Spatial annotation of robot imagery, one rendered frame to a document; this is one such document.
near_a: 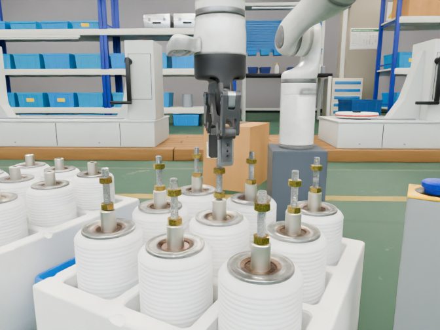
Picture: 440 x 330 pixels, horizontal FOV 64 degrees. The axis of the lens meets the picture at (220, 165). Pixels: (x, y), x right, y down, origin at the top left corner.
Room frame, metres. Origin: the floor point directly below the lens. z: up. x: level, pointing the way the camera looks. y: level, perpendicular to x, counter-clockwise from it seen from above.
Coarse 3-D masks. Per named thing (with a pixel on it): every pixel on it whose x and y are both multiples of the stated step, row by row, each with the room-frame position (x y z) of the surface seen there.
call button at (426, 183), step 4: (424, 180) 0.46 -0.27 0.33; (428, 180) 0.46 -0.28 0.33; (432, 180) 0.46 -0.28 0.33; (436, 180) 0.46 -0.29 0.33; (424, 184) 0.45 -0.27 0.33; (428, 184) 0.45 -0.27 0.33; (432, 184) 0.44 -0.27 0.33; (436, 184) 0.44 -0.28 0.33; (424, 188) 0.46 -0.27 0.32; (428, 188) 0.45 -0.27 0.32; (432, 188) 0.44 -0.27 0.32; (436, 188) 0.44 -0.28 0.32; (428, 192) 0.45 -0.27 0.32; (432, 192) 0.44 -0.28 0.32; (436, 192) 0.44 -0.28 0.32
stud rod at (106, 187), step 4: (104, 168) 0.48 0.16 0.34; (108, 168) 0.48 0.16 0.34; (104, 172) 0.48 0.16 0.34; (108, 172) 0.48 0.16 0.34; (104, 176) 0.48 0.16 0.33; (108, 176) 0.48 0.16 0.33; (104, 184) 0.48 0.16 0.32; (108, 184) 0.48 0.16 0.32; (104, 188) 0.48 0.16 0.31; (108, 188) 0.48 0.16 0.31; (104, 192) 0.48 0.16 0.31; (108, 192) 0.48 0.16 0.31; (104, 196) 0.48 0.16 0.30; (108, 196) 0.48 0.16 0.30; (104, 200) 0.48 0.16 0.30; (108, 200) 0.48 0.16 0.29
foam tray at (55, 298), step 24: (360, 264) 0.56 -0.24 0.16; (48, 288) 0.44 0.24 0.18; (72, 288) 0.44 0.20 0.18; (216, 288) 0.45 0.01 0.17; (336, 288) 0.44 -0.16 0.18; (360, 288) 0.59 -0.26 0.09; (48, 312) 0.44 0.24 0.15; (72, 312) 0.41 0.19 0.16; (96, 312) 0.39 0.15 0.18; (120, 312) 0.39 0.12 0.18; (216, 312) 0.39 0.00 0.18; (312, 312) 0.39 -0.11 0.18; (336, 312) 0.39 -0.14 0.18
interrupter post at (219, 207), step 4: (212, 200) 0.53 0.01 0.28; (216, 200) 0.53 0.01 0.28; (224, 200) 0.53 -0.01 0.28; (212, 204) 0.53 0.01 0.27; (216, 204) 0.52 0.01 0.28; (220, 204) 0.52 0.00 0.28; (224, 204) 0.52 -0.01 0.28; (212, 208) 0.53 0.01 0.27; (216, 208) 0.52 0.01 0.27; (220, 208) 0.52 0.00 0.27; (224, 208) 0.52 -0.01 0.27; (212, 212) 0.53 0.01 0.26; (216, 212) 0.52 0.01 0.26; (220, 212) 0.52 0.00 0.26; (224, 212) 0.52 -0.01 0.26; (212, 216) 0.53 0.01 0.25; (216, 216) 0.52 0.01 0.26; (220, 216) 0.52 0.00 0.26; (224, 216) 0.52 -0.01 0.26; (220, 220) 0.52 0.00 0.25
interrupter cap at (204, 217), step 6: (204, 210) 0.56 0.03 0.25; (210, 210) 0.56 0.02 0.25; (228, 210) 0.56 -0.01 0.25; (234, 210) 0.56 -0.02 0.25; (198, 216) 0.53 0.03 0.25; (204, 216) 0.53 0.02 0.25; (210, 216) 0.54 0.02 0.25; (228, 216) 0.54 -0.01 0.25; (234, 216) 0.53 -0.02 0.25; (240, 216) 0.53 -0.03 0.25; (198, 222) 0.51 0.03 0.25; (204, 222) 0.50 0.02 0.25; (210, 222) 0.51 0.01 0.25; (216, 222) 0.50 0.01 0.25; (222, 222) 0.50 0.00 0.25; (228, 222) 0.51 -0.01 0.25; (234, 222) 0.50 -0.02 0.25; (240, 222) 0.51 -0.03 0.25
